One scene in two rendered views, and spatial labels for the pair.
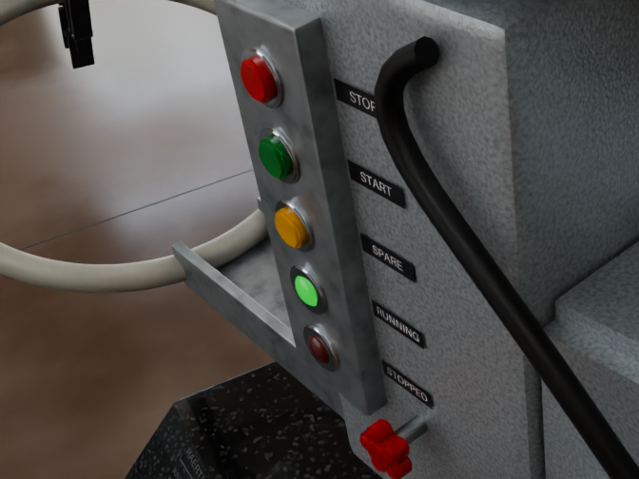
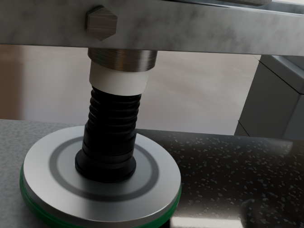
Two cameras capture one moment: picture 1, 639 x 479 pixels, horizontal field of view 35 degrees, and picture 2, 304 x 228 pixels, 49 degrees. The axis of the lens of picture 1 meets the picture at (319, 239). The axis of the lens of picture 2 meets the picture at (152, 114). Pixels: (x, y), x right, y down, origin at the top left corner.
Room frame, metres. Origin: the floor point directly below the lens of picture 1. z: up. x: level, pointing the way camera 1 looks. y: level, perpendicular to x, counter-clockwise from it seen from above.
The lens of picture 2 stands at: (0.58, -0.51, 1.13)
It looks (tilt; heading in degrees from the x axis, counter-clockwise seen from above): 26 degrees down; 92
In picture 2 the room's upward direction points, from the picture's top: 12 degrees clockwise
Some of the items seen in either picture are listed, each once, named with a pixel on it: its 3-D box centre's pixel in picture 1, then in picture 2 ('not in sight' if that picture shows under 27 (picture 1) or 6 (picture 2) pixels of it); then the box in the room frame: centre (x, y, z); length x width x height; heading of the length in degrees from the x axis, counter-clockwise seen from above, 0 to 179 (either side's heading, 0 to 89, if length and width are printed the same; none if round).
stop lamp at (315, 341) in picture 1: (321, 347); not in sight; (0.51, 0.01, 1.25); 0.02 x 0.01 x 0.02; 31
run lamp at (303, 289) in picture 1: (309, 289); not in sight; (0.51, 0.01, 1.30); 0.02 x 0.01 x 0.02; 31
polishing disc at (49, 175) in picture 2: not in sight; (105, 167); (0.52, -0.13, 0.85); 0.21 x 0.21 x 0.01
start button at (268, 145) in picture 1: (277, 156); not in sight; (0.51, 0.01, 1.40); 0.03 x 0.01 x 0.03; 31
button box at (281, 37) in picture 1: (313, 215); not in sight; (0.52, 0.00, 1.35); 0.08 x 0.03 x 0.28; 31
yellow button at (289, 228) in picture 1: (292, 226); not in sight; (0.51, 0.01, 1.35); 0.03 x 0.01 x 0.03; 31
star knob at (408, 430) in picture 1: (400, 436); not in sight; (0.45, -0.03, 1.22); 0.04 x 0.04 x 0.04; 31
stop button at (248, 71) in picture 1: (260, 79); not in sight; (0.51, 0.01, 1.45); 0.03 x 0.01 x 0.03; 31
